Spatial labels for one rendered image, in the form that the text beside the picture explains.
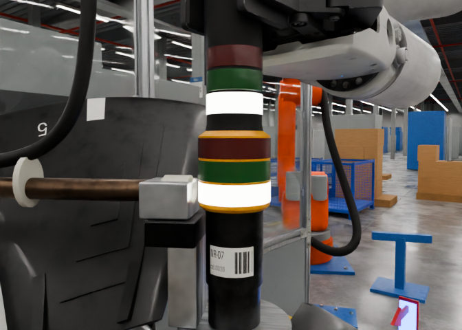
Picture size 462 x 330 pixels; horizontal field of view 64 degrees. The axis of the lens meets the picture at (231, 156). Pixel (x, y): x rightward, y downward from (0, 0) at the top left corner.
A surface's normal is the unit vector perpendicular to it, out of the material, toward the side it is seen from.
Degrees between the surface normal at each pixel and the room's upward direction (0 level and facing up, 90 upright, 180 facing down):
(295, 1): 90
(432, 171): 90
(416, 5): 146
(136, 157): 46
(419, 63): 99
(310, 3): 90
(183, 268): 90
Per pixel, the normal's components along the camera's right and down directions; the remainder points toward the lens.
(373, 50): 0.76, 0.19
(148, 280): -0.10, -0.63
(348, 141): -0.55, 0.04
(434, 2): -0.40, 0.82
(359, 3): -0.18, 0.04
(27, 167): 0.99, 0.00
